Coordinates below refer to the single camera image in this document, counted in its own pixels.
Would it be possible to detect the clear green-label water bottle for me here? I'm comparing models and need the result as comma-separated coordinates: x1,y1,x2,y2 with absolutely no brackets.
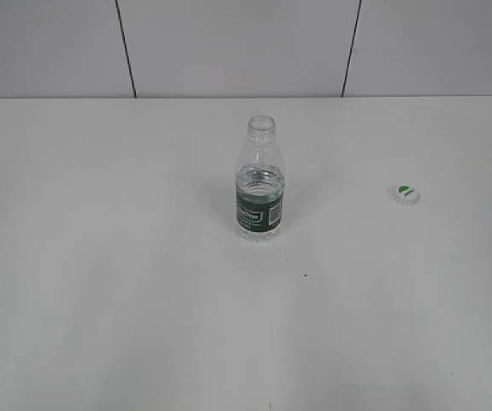
235,115,285,242

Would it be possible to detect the white green bottle cap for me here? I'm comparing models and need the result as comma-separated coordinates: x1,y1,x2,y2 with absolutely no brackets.
387,185,421,206

